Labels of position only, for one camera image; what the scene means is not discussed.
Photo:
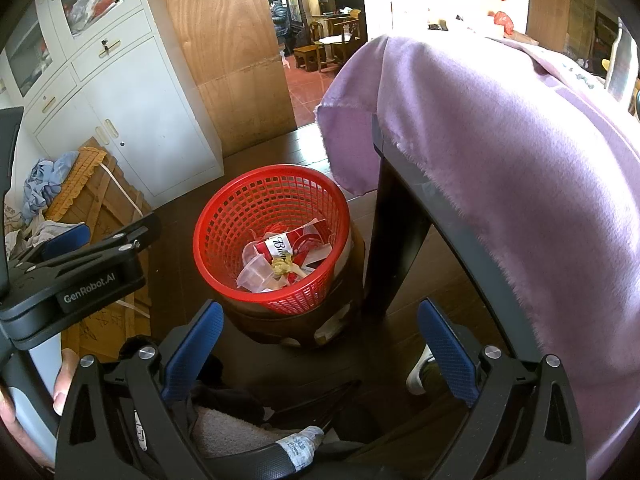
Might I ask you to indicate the plywood panel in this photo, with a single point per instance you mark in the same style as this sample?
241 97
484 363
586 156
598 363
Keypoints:
225 50

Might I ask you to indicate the red plastic basket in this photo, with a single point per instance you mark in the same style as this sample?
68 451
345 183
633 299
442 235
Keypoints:
225 210

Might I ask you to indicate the white metal cabinet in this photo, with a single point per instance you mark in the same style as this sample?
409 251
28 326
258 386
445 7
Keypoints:
140 110

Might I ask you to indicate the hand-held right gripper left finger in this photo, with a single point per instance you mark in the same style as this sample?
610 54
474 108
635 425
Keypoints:
192 355

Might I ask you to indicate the person's left hand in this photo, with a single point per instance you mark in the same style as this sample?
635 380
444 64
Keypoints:
66 380

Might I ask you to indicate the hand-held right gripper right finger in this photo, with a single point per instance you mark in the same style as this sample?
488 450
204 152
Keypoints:
447 355

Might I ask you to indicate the red white carton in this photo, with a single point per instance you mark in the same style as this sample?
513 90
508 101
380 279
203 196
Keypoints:
280 245

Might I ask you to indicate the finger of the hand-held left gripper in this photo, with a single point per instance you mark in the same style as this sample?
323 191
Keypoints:
135 232
67 239

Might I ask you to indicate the red plastic bag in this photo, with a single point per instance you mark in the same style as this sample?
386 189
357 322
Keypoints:
502 20

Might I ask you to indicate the person's dark clothing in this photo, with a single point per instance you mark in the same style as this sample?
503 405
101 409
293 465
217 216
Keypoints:
235 400

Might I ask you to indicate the person's white shoe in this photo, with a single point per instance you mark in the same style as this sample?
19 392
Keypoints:
417 375

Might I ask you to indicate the orange woven mat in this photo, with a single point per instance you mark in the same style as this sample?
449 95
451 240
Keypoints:
75 185

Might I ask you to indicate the black table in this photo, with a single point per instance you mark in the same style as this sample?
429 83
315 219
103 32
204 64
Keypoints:
395 210

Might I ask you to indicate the beige fleece cloth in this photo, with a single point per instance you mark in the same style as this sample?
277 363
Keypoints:
220 430

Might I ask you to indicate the purple blanket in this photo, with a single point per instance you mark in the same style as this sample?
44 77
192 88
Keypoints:
500 160

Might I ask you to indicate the clear plastic cup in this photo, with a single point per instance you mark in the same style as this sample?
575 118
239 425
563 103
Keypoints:
255 272
316 230

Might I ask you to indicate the small wooden stool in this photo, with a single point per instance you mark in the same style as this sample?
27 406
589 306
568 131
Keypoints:
307 55

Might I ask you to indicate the brown cardboard box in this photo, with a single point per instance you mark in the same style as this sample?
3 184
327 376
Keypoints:
105 200

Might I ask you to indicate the yellow plastic wrapper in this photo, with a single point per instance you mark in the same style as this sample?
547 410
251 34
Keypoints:
282 264

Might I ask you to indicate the wooden armchair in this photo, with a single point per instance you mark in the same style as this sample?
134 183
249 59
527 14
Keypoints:
345 35

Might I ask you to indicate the white crumpled cloth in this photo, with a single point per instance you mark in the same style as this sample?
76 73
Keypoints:
47 230

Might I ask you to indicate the blue cloth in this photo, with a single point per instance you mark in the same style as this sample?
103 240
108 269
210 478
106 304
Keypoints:
42 180

